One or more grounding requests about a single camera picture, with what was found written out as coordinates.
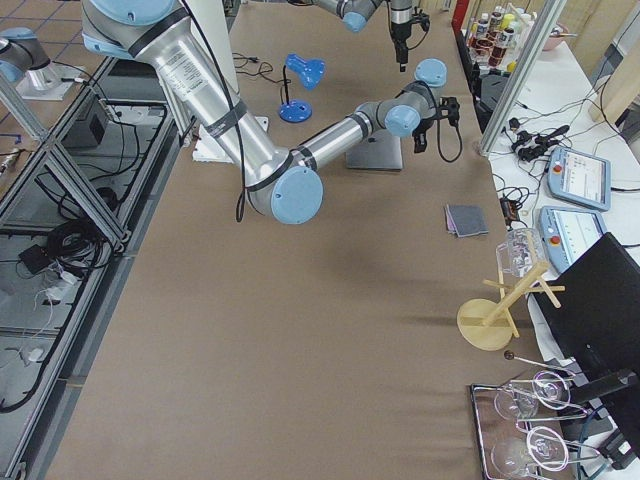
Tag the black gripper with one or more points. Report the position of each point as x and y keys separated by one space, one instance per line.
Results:
x=421 y=131
x=400 y=34

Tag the grey laptop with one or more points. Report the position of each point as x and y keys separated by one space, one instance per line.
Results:
x=380 y=152

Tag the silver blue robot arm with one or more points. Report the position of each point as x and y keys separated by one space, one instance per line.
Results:
x=355 y=14
x=279 y=182

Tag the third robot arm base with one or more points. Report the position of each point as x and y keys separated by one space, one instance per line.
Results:
x=26 y=65

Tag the bottles on side table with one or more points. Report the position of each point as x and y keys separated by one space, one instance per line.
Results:
x=496 y=32

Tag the grey folded cloth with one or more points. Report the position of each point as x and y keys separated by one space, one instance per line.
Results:
x=469 y=220

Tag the pink folded cloth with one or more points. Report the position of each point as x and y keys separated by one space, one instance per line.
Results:
x=451 y=227

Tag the upper teach pendant tablet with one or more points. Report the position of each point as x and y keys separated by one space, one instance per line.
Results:
x=580 y=178

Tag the teach pendant tablet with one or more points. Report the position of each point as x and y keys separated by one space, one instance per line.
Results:
x=580 y=178
x=567 y=233

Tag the clear glass mug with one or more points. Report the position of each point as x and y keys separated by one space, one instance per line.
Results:
x=520 y=251

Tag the lower teach pendant tablet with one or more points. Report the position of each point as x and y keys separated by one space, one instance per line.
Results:
x=567 y=233

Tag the wooden mug tree stand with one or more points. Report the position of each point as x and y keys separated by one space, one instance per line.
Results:
x=488 y=325

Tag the black monitor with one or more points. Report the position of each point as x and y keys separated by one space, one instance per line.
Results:
x=597 y=324

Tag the upper clear wine glass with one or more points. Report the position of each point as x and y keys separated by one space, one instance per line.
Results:
x=521 y=399

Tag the clear wine glass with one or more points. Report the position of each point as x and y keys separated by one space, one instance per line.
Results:
x=542 y=448
x=521 y=399

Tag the black power box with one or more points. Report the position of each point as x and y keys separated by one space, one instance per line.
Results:
x=88 y=128

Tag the lower clear wine glass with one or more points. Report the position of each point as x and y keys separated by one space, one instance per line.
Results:
x=542 y=448

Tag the aluminium frame post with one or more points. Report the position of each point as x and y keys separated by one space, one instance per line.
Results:
x=533 y=46

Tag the black wire glass rack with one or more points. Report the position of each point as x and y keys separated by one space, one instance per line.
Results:
x=596 y=448

